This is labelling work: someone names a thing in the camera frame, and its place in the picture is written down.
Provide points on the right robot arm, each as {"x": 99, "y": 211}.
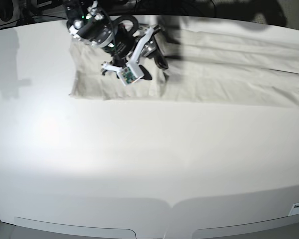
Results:
{"x": 89, "y": 23}

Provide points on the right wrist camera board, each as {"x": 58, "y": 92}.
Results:
{"x": 130, "y": 73}

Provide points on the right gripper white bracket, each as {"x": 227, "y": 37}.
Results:
{"x": 127, "y": 48}

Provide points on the white T-shirt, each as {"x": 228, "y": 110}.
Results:
{"x": 202, "y": 67}

